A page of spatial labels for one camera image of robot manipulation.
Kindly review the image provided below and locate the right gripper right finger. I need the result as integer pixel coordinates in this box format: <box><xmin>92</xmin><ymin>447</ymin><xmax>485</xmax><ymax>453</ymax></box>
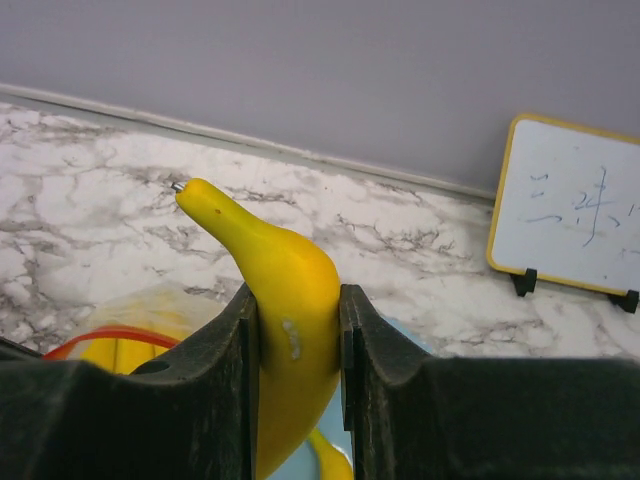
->
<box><xmin>339</xmin><ymin>285</ymin><xmax>639</xmax><ymax>479</ymax></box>

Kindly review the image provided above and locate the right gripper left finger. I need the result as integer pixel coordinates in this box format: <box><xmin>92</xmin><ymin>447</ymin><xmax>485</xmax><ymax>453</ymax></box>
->
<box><xmin>1</xmin><ymin>287</ymin><xmax>258</xmax><ymax>479</ymax></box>

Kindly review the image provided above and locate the clear zip bag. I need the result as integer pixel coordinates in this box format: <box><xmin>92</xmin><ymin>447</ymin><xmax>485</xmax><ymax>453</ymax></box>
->
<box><xmin>44</xmin><ymin>282</ymin><xmax>224</xmax><ymax>374</ymax></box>

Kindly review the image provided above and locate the single yellow banana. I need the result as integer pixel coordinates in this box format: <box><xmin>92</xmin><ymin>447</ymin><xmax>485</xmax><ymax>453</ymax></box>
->
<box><xmin>171</xmin><ymin>178</ymin><xmax>341</xmax><ymax>479</ymax></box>

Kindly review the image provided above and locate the yellow banana bunch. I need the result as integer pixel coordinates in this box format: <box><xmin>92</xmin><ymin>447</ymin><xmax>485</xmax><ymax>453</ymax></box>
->
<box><xmin>69</xmin><ymin>301</ymin><xmax>202</xmax><ymax>374</ymax></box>

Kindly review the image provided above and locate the small framed whiteboard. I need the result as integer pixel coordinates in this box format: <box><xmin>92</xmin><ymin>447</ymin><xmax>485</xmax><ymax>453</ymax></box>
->
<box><xmin>486</xmin><ymin>113</ymin><xmax>639</xmax><ymax>314</ymax></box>

